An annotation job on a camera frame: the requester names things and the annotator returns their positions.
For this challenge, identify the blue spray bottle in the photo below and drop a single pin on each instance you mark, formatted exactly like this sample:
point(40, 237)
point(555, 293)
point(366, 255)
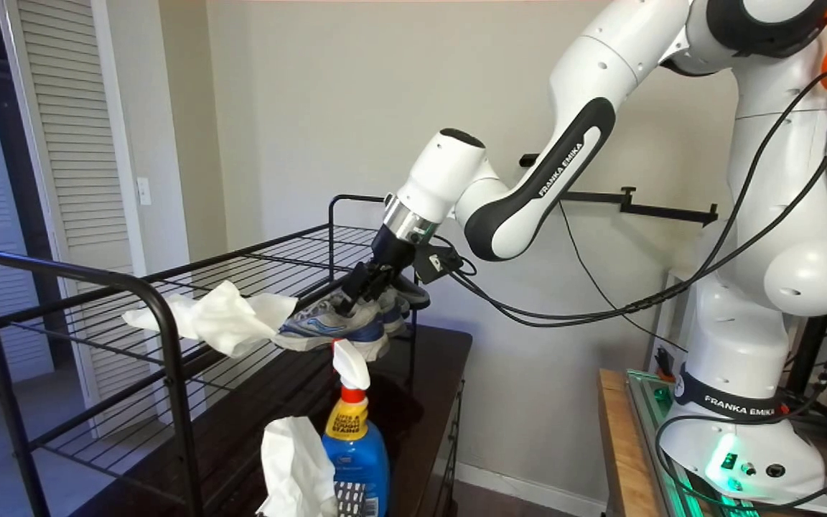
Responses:
point(353, 442)

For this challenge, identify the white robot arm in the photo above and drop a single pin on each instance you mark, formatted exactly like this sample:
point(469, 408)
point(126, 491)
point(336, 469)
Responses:
point(759, 271)

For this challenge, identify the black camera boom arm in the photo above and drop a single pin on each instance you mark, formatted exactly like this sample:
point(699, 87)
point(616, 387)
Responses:
point(623, 201)

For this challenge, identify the dark wooden dresser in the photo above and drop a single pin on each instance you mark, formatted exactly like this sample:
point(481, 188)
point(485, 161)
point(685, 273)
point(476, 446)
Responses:
point(386, 426)

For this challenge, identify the white crumpled cloth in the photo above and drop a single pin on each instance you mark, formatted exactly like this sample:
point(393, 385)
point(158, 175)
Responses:
point(227, 318)

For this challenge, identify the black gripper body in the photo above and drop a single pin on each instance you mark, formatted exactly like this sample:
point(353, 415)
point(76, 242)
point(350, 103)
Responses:
point(397, 264)

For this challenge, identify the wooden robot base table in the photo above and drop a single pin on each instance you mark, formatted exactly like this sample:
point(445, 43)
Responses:
point(636, 484)

